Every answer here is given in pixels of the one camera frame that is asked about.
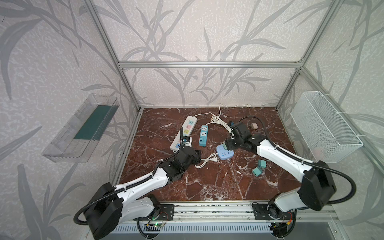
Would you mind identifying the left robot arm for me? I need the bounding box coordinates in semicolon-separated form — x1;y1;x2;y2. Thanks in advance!
73;147;201;240

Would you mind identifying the white bundled strip cable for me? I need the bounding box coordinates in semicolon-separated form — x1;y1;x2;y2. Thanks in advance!
193;103;252;133

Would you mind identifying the teal adapter front right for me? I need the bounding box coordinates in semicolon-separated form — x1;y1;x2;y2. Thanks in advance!
258;160;267;169

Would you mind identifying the light blue square power socket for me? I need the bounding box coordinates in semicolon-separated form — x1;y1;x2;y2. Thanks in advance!
216;144;234;161

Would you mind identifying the teal power strip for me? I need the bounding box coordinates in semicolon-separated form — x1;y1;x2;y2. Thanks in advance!
199;125;209;147

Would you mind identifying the pink adapter back right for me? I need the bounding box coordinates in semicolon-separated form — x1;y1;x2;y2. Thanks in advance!
250;123;259;130

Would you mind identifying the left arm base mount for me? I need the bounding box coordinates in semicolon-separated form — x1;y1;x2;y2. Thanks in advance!
138;204;175;221

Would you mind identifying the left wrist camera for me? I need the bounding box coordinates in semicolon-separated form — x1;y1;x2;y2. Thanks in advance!
181;136;192;148

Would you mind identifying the white socket cable with plug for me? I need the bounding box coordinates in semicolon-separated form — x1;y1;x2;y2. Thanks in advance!
194;152;219;169

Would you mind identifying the clear plastic wall tray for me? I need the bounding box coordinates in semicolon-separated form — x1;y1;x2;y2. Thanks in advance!
42;94;120;163

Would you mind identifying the white wire mesh basket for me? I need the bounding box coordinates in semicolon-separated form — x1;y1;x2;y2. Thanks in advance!
291;91;364;164

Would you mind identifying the teal green usb adapter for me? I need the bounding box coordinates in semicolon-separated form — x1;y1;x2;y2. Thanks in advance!
252;167;263;177

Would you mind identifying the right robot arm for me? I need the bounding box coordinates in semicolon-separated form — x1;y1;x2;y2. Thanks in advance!
224;122;357;219

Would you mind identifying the white long power strip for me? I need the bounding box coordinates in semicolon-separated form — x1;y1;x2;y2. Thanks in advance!
170;116;198;153

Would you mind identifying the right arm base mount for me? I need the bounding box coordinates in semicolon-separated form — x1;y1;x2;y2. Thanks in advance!
252;202;294;222

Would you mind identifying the aluminium front rail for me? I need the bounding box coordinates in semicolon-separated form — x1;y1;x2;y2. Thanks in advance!
86;201;341;224

